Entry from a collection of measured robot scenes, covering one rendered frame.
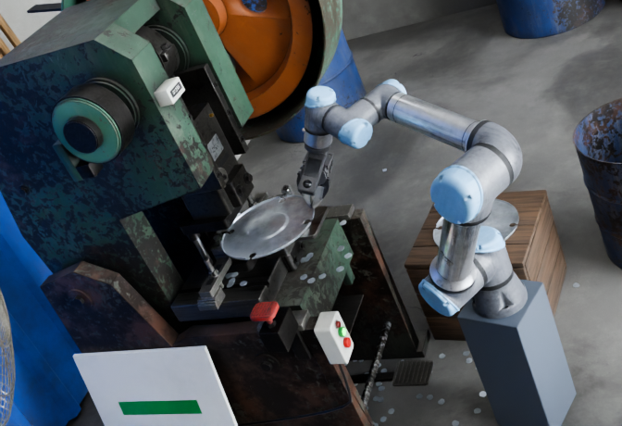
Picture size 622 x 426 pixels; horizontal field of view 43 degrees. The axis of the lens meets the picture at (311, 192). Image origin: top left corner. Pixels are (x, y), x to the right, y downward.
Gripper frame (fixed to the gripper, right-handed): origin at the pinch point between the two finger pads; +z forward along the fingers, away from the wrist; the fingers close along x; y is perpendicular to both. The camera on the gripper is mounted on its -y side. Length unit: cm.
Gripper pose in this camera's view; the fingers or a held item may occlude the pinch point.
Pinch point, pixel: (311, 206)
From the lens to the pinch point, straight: 218.5
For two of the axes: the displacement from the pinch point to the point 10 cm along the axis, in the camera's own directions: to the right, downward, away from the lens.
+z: -0.5, 7.9, 6.1
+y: 2.6, -5.8, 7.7
